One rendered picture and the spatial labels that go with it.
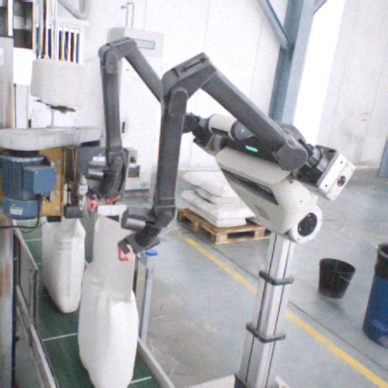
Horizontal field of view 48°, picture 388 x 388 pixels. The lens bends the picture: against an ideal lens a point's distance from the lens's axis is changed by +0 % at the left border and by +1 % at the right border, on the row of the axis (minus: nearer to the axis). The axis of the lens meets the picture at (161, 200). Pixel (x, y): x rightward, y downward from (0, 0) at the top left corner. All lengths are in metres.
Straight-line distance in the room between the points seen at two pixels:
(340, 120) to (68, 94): 7.67
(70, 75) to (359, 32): 7.71
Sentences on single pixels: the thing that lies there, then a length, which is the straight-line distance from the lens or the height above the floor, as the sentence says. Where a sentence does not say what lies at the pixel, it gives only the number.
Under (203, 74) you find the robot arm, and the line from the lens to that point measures 1.03.
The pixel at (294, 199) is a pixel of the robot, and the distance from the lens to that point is 1.49.
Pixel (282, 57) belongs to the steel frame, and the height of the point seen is 2.11.
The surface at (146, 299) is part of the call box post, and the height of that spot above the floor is 0.60.
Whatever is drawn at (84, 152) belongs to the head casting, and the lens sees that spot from 1.94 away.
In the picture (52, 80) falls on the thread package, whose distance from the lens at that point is 1.69.
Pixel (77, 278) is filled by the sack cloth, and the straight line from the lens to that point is 2.47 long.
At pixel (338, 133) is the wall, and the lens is 9.03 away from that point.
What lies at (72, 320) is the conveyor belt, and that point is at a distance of 2.43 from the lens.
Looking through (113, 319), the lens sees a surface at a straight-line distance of 1.74.
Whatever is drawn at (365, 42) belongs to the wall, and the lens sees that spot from 9.18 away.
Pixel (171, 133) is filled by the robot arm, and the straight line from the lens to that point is 1.10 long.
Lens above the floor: 1.69
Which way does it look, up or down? 16 degrees down
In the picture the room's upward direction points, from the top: 6 degrees clockwise
